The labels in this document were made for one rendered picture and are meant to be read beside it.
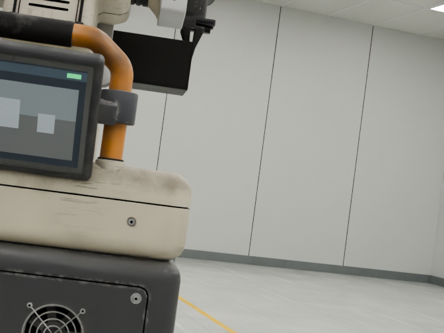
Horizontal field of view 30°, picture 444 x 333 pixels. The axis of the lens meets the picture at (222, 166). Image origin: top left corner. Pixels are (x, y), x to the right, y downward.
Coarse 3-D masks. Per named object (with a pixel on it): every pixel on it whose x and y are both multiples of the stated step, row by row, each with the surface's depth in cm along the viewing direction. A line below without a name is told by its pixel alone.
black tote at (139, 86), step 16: (128, 32) 188; (128, 48) 188; (144, 48) 188; (160, 48) 188; (176, 48) 189; (192, 48) 189; (144, 64) 188; (160, 64) 189; (176, 64) 189; (144, 80) 188; (160, 80) 189; (176, 80) 189
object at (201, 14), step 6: (204, 0) 196; (204, 6) 196; (186, 12) 195; (192, 12) 195; (198, 12) 195; (204, 12) 196; (192, 18) 194; (198, 18) 194; (204, 18) 194; (210, 24) 195
